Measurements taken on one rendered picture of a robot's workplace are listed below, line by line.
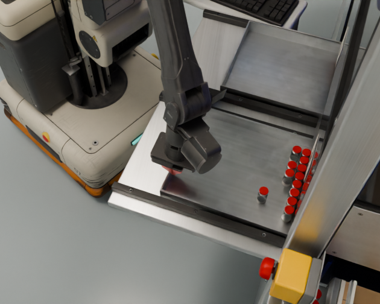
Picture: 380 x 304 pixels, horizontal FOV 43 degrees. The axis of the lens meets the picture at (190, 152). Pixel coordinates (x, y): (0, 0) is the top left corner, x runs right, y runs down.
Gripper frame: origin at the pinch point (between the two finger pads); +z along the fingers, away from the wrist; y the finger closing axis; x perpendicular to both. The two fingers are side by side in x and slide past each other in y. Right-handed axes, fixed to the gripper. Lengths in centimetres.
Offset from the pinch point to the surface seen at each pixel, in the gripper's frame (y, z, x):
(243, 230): 18.9, -1.3, -8.6
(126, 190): -8.5, 1.2, -8.2
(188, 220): 7.0, 1.8, -9.5
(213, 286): 20, 89, 7
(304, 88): 23.1, 0.1, 36.6
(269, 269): 24.8, -13.2, -19.7
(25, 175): -74, 97, 26
